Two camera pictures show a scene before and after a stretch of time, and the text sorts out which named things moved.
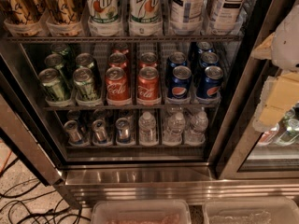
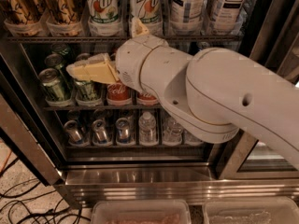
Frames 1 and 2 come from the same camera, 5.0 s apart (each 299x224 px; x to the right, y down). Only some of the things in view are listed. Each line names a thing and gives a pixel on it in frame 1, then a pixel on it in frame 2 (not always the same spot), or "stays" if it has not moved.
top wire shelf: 123,37 stays
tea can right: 228,4 stays
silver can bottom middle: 99,131 stays
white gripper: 287,42 to 132,61
